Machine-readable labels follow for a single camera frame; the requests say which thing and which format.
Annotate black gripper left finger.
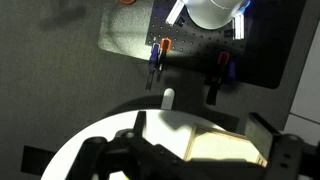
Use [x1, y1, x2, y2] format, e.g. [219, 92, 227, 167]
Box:
[114, 111, 147, 144]

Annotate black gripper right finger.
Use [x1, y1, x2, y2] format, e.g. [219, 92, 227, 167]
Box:
[244, 112, 281, 162]

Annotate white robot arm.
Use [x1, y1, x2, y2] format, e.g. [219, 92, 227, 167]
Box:
[158, 0, 272, 166]

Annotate wooden tray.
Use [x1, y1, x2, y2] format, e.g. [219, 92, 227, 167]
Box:
[184, 124, 267, 167]

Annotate round white table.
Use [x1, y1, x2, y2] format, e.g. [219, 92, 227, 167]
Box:
[40, 108, 269, 180]

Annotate white table leg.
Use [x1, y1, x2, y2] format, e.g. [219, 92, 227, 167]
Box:
[161, 88, 175, 110]

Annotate black orange spring clamp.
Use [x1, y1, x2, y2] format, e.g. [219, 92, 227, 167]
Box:
[206, 51, 236, 105]

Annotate blue orange spring clamp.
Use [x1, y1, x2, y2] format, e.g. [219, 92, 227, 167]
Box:
[146, 38, 172, 91]

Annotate black tape strip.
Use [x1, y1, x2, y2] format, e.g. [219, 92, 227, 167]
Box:
[20, 145, 55, 176]

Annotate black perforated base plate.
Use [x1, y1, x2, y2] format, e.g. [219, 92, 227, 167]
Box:
[145, 0, 307, 89]

